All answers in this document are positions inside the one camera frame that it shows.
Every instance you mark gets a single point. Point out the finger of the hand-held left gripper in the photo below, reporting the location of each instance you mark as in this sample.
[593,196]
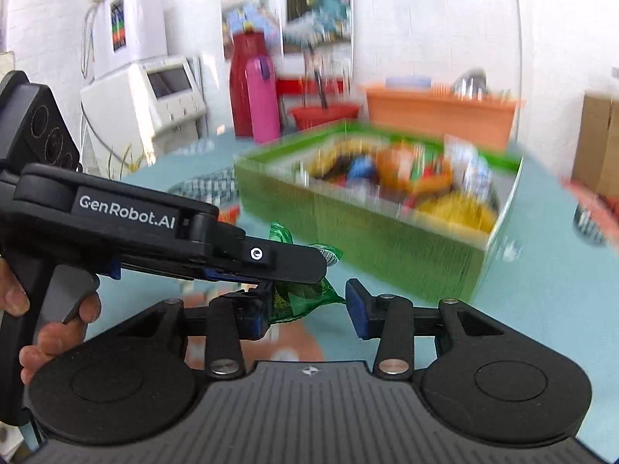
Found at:
[193,273]
[290,261]

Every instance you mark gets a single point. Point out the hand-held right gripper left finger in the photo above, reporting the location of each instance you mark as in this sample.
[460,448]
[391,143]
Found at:
[258,323]

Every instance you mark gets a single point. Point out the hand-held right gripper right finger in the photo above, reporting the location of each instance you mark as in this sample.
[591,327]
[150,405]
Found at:
[355,309]

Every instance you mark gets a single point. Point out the green snack packet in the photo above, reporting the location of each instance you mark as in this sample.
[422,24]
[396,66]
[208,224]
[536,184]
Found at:
[300,303]

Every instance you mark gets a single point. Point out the green cardboard box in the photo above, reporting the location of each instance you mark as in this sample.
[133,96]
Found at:
[387,246]

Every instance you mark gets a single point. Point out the heap of assorted snacks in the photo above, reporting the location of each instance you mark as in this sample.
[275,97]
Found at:
[435,183]

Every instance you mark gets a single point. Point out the person's left hand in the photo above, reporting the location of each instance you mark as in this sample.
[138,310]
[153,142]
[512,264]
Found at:
[63,338]

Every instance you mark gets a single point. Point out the white appliance with screen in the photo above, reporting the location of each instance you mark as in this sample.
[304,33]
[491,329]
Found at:
[169,106]

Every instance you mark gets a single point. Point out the red plastic basin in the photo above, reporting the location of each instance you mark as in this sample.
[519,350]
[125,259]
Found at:
[324,116]

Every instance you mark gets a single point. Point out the pink thermos bottle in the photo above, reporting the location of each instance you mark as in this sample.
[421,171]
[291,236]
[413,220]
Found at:
[263,106]

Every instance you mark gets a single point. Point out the teal printed tablecloth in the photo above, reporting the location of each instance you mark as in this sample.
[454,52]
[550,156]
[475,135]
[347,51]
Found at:
[532,275]

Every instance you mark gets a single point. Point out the red thermos jug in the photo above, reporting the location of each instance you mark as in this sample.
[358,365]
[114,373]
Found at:
[244,82]

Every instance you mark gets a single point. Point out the white box with colourful label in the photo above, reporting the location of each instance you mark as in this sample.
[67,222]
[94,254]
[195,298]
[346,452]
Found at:
[140,19]

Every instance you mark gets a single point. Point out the orange plastic crate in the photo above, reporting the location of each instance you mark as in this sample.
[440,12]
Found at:
[435,116]

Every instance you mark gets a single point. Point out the shiny metal item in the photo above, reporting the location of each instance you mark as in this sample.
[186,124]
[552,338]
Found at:
[470,82]

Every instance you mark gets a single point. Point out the red plastic item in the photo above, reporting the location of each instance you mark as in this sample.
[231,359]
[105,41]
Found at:
[592,203]

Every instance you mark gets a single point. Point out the brown cardboard box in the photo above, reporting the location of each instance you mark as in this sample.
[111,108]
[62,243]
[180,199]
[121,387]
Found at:
[597,145]

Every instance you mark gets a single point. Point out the colourful wall poster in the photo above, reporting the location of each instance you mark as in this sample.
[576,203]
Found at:
[319,14]

